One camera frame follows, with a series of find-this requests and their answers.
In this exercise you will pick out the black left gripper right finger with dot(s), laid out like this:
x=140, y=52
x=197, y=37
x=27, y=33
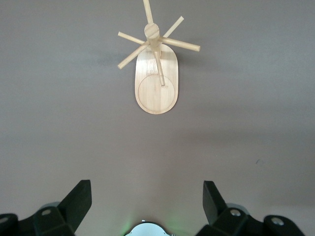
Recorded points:
x=229, y=221

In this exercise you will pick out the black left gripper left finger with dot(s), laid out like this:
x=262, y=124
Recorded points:
x=61, y=218

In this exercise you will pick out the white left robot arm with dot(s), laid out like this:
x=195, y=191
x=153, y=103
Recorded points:
x=147, y=229

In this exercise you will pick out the wooden cup rack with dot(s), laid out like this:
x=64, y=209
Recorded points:
x=157, y=98

